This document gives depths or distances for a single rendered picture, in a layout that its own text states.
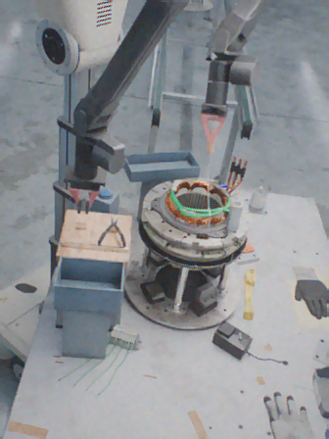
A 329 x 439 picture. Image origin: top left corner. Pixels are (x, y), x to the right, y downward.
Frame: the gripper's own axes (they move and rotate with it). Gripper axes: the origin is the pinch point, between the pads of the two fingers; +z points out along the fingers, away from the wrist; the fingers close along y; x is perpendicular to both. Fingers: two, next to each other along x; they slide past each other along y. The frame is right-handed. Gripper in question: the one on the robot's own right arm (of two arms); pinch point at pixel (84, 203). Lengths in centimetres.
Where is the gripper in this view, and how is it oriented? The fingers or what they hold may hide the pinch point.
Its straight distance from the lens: 140.8
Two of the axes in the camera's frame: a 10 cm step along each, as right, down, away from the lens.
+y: 9.9, 1.0, 0.9
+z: -1.4, 7.8, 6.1
